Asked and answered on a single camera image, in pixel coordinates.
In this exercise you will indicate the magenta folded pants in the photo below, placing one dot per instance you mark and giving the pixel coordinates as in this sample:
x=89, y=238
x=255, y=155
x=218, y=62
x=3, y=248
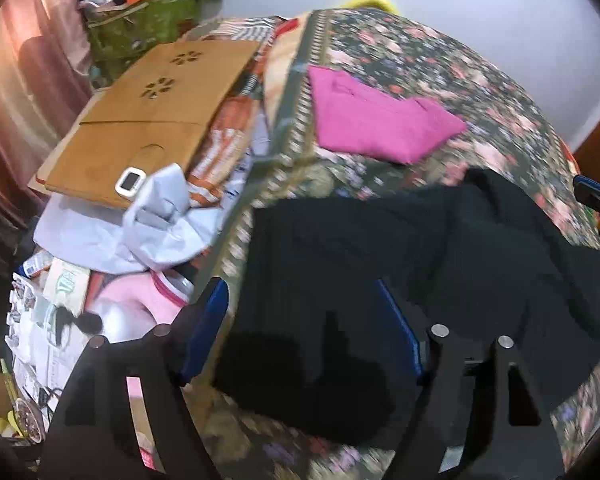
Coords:
x=370, y=120

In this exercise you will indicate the pink curtain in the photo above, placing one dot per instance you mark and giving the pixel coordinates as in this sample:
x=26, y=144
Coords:
x=20, y=60

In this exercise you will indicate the striped cloth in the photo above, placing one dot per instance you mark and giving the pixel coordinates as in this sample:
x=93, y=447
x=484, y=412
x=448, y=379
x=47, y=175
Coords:
x=247, y=27

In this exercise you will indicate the floral bed blanket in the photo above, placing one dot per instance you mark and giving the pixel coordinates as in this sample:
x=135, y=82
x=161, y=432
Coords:
x=430, y=50

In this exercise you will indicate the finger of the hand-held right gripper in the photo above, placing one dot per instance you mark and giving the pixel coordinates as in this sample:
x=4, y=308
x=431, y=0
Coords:
x=597, y=197

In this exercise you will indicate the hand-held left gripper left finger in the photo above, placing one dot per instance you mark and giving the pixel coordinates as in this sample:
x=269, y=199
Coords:
x=205, y=325

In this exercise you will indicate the black pants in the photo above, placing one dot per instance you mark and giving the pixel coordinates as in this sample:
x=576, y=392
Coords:
x=330, y=260

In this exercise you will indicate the yellow foam tube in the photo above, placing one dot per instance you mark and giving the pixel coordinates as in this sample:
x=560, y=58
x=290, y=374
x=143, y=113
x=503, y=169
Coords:
x=365, y=0

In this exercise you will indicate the orange patterned blanket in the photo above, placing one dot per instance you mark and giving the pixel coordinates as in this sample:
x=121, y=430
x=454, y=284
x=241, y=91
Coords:
x=230, y=125

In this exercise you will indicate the small white device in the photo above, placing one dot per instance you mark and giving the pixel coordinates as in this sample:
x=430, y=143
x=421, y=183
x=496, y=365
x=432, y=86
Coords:
x=130, y=180

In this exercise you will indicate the pink cloth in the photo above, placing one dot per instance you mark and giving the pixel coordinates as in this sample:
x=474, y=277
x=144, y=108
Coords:
x=130, y=300

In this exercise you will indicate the green bag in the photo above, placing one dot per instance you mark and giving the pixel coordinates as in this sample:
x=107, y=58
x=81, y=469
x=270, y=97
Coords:
x=145, y=25

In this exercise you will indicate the light blue cloth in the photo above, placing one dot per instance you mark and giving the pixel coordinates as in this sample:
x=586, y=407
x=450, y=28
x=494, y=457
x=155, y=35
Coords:
x=170, y=230

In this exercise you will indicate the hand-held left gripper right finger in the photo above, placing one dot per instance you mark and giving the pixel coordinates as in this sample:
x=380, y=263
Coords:
x=405, y=335

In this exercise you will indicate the printed newspaper sheet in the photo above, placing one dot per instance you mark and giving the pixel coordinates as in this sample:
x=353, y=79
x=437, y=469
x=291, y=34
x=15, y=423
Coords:
x=35, y=330

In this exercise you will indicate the green white carton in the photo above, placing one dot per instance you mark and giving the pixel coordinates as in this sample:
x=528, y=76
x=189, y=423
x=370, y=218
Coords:
x=67, y=280

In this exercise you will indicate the wooden lap desk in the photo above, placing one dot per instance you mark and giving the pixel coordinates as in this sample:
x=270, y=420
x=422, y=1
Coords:
x=145, y=130

